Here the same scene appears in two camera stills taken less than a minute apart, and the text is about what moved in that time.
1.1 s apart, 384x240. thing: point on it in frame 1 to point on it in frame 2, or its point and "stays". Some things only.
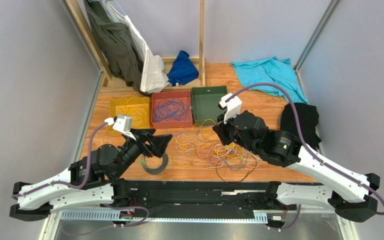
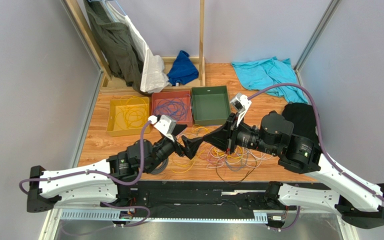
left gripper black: (143, 136) to (191, 146)
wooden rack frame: (107, 83) stays
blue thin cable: (173, 109) stays
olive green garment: (118, 48) stays
